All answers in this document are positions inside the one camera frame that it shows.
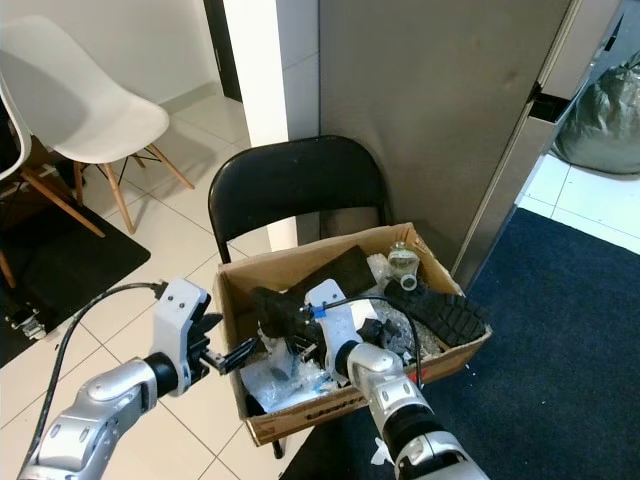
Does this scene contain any crumpled clear plastic wrap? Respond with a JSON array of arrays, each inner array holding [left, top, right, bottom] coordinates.
[[240, 345, 346, 413]]

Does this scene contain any black flat board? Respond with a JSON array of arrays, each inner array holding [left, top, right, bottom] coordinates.
[[290, 245, 381, 299]]

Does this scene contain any brown cardboard box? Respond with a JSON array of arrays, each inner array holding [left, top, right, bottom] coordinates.
[[217, 222, 494, 447]]

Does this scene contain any small glass bottle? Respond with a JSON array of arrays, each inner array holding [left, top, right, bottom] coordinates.
[[385, 242, 423, 293]]

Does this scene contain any black folding chair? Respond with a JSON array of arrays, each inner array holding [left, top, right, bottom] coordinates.
[[208, 135, 391, 461]]

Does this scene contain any white tape strip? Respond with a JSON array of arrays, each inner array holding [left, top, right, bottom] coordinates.
[[368, 435, 393, 469]]

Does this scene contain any black floor mat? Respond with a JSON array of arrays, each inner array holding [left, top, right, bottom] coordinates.
[[0, 195, 151, 366]]

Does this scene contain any small metal gadget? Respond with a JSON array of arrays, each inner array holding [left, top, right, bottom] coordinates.
[[8, 305, 53, 343]]

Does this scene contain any wooden legged chair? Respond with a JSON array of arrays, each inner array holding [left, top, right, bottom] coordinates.
[[0, 80, 106, 291]]

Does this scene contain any grey metal door panel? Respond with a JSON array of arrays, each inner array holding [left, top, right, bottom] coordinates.
[[318, 0, 606, 291]]

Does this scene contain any dark blue carpet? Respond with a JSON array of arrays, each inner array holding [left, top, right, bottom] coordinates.
[[280, 207, 640, 480]]

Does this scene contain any white shell chair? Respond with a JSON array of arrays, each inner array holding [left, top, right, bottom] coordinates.
[[0, 15, 196, 236]]

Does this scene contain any grey green garbage bag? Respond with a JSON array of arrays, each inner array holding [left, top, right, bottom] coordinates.
[[553, 50, 640, 176]]

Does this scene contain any pale right wrist camera mount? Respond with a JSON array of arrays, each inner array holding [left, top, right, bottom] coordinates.
[[303, 280, 363, 376]]

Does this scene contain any pale wrist camera mount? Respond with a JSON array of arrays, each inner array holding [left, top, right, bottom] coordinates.
[[153, 278, 213, 398], [303, 280, 363, 376]]

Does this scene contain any pale left wrist camera mount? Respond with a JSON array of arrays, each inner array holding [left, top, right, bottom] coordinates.
[[153, 278, 213, 398]]

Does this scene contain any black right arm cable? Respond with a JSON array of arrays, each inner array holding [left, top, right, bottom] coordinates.
[[312, 294, 424, 386]]

